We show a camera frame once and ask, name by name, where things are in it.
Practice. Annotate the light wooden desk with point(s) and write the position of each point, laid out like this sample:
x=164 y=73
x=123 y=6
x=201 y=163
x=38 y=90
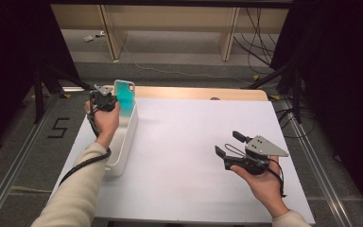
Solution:
x=113 y=31

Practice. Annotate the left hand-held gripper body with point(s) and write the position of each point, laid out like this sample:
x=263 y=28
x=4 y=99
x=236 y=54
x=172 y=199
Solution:
x=102 y=101

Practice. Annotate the metal floor rail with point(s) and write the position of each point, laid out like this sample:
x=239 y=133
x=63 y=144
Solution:
x=12 y=170
x=315 y=167

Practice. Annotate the iridescent phone case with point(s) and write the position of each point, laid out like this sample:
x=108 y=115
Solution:
x=126 y=94

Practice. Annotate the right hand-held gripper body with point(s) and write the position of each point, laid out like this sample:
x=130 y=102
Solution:
x=264 y=148

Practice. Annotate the white table mat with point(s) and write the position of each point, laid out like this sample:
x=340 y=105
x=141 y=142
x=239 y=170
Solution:
x=186 y=142

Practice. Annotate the yellow tape marker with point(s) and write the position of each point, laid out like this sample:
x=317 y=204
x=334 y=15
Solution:
x=275 y=97

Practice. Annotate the white plastic bin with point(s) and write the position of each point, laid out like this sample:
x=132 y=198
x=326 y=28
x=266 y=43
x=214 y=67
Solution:
x=124 y=142

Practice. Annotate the small white adapter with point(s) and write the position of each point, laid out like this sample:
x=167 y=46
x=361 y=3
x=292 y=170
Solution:
x=88 y=38

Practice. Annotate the black curtain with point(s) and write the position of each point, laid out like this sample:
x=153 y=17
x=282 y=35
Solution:
x=343 y=78
x=12 y=63

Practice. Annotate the person's right hand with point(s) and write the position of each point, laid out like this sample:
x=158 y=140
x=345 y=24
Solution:
x=267 y=186

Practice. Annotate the person's left hand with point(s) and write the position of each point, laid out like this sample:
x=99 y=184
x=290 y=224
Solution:
x=107 y=123

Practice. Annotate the black metal stand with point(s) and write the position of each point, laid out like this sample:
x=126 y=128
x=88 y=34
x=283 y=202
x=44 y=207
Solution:
x=38 y=94
x=296 y=91

